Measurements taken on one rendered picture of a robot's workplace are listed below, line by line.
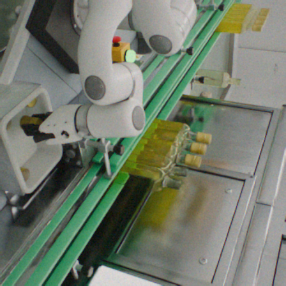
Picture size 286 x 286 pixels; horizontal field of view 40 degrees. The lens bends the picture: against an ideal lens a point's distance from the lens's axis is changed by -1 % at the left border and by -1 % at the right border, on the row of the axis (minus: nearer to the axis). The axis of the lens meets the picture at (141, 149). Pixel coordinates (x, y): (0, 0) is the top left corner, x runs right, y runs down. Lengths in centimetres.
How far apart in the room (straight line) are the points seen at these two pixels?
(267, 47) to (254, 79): 67
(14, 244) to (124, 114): 42
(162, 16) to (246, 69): 673
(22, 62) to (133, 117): 39
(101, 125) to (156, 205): 51
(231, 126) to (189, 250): 65
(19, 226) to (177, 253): 43
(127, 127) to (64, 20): 41
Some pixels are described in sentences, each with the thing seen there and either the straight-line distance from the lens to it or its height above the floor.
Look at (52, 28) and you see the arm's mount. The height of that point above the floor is 81.
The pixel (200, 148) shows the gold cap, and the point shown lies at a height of 115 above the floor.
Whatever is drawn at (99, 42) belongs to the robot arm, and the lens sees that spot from 73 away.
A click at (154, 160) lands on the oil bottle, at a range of 117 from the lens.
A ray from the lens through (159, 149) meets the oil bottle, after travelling 121.
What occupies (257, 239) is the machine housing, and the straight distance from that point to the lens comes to 118.
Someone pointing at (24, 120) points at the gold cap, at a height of 82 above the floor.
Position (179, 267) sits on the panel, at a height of 119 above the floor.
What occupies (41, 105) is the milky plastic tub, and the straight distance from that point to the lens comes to 102.
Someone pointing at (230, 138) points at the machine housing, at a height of 118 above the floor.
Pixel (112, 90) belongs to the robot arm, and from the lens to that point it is 73.
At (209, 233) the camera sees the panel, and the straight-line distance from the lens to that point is 118.
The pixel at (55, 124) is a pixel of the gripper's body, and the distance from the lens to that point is 87.
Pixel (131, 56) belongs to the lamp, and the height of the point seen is 85.
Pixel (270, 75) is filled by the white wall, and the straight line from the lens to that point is 760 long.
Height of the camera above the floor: 142
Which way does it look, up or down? 21 degrees down
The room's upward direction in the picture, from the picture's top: 102 degrees clockwise
